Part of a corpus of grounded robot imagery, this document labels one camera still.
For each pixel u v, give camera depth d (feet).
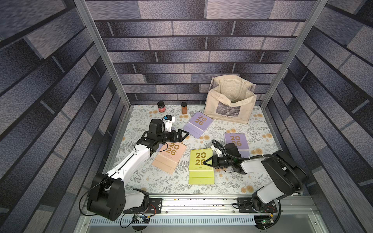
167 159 2.95
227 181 2.69
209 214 2.38
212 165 2.62
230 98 3.73
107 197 1.33
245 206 2.40
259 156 1.90
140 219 2.33
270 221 2.28
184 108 3.61
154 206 2.41
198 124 3.50
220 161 2.57
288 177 1.47
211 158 2.70
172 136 2.34
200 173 2.77
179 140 2.32
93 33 2.55
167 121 2.43
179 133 2.36
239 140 3.21
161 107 3.65
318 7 2.28
